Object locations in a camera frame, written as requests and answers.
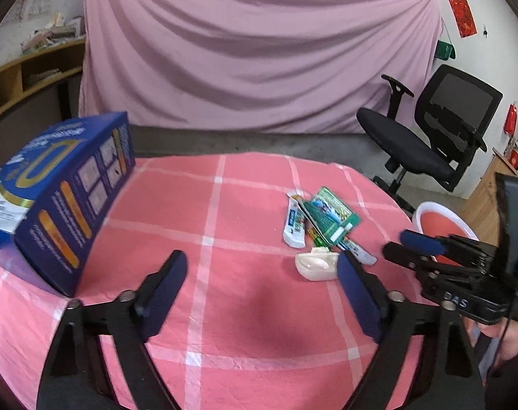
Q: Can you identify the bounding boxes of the green packet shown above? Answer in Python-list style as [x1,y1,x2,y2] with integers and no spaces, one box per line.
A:
[304,187,361,246]

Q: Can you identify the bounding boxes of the wooden cabinet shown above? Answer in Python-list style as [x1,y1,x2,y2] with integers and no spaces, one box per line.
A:
[468,147,518,235]

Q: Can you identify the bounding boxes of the stack of books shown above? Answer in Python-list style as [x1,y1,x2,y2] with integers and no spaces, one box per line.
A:
[22,13,85,52]

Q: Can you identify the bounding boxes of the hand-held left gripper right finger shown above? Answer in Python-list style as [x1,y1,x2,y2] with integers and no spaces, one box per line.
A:
[336,250,487,410]

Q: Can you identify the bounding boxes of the pink checked tablecloth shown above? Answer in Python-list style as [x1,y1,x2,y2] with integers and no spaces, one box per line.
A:
[0,151,439,410]

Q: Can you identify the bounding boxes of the papers in shelf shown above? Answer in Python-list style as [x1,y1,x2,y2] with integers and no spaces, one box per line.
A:
[26,70,63,86]

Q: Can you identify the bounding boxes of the white sachet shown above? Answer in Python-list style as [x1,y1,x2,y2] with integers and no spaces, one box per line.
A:
[283,192,306,248]

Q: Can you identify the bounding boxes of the blue cardboard box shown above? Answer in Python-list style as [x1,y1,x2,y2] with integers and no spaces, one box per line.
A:
[0,112,136,297]

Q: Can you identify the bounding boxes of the black office chair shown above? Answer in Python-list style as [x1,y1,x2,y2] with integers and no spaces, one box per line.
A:
[356,65,504,214]

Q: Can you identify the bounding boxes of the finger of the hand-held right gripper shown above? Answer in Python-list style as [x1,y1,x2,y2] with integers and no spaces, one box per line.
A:
[382,241,432,271]
[400,229,447,256]

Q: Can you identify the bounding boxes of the person's right hand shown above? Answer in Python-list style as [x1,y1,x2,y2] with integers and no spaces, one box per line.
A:
[466,318,518,366]

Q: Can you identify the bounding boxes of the white plastic dish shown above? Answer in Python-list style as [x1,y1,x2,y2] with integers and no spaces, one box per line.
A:
[295,248,340,283]

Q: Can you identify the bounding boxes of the red hanging ornament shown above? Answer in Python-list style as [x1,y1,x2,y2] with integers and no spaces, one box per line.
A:
[504,102,518,135]

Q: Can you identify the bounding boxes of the wooden shelf desk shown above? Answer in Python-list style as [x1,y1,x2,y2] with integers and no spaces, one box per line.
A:
[0,38,86,129]

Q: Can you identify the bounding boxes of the red paper wall decoration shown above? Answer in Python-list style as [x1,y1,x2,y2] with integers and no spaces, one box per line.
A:
[449,0,477,38]

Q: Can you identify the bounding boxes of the pink hanging sheet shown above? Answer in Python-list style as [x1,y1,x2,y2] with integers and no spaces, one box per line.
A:
[79,0,445,134]

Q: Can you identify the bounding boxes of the pink bin with white rim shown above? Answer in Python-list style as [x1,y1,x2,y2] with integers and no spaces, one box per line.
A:
[411,201,481,265]

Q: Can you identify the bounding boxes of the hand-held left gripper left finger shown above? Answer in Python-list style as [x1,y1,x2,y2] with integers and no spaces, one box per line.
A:
[36,250,188,410]

